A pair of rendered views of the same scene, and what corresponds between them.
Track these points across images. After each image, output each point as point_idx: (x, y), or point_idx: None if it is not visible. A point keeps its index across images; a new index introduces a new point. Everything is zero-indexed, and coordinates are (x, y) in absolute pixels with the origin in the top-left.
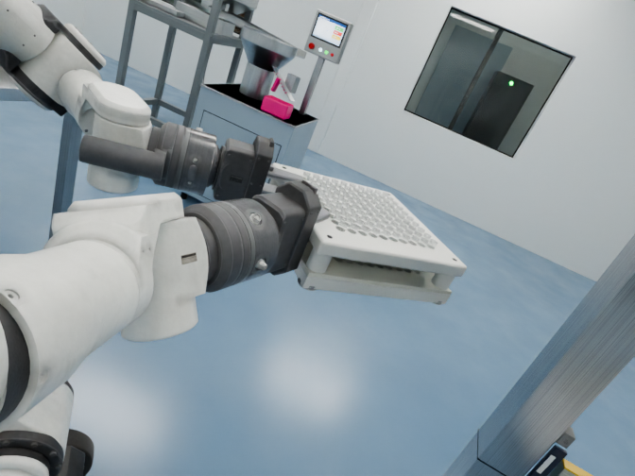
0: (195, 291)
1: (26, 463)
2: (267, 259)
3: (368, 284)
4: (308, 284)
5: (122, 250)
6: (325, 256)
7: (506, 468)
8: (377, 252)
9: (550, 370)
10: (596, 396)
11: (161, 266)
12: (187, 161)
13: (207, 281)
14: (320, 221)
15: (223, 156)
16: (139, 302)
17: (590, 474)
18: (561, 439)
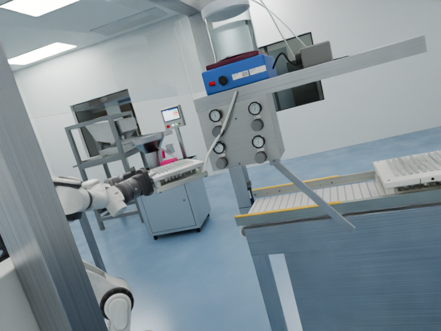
0: (121, 199)
1: (121, 294)
2: (137, 187)
3: (176, 182)
4: (158, 192)
5: (99, 190)
6: (157, 181)
7: (246, 204)
8: (170, 173)
9: (228, 169)
10: (241, 167)
11: (111, 196)
12: (114, 184)
13: (125, 198)
14: (153, 175)
15: (123, 178)
16: (106, 196)
17: (260, 188)
18: (247, 184)
